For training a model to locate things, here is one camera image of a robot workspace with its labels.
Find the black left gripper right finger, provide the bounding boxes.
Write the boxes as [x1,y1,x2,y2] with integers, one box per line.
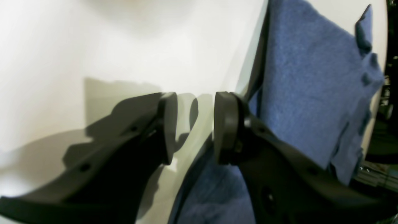
[214,92,397,224]

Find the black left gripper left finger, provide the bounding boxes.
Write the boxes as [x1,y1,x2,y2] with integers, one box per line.
[1,92,178,224]

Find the blue t-shirt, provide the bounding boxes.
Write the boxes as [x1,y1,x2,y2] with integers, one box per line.
[169,0,384,224]

